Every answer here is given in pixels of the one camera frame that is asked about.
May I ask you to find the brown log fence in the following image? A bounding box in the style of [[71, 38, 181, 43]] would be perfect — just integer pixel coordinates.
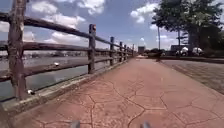
[[0, 0, 137, 102]]

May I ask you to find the distant building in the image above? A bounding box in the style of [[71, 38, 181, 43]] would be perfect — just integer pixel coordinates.
[[137, 45, 146, 55]]

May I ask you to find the red stamped stone path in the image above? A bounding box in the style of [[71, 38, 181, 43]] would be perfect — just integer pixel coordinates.
[[9, 57, 224, 128]]

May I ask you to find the pole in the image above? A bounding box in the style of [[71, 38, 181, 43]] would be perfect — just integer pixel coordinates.
[[157, 24, 161, 51]]

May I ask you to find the grey-green water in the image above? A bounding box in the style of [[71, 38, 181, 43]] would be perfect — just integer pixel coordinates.
[[0, 55, 111, 102]]

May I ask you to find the grey concrete kerb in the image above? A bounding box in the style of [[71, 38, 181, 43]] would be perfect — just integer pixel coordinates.
[[0, 59, 131, 118]]

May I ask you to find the robot's own part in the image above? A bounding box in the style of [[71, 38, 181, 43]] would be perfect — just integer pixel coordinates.
[[70, 120, 81, 128], [140, 121, 152, 128]]

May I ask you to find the white vehicle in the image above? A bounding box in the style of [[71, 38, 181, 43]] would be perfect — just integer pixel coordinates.
[[191, 47, 204, 57]]

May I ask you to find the large dark tree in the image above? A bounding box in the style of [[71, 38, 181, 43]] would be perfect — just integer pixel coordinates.
[[151, 0, 224, 58]]

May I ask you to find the grey asphalt road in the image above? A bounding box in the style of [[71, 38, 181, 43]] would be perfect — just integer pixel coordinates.
[[159, 58, 224, 96]]

